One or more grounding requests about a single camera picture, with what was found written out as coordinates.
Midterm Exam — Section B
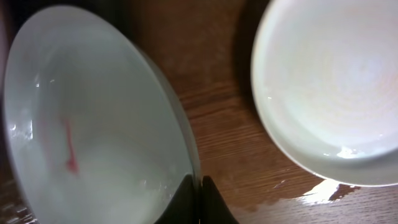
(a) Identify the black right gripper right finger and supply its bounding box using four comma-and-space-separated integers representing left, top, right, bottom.
200, 176, 239, 224

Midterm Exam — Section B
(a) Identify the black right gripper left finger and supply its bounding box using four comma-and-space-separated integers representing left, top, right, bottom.
155, 175, 199, 224

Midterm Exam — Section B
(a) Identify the white plate with sauce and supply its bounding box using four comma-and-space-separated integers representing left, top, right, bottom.
251, 0, 397, 187

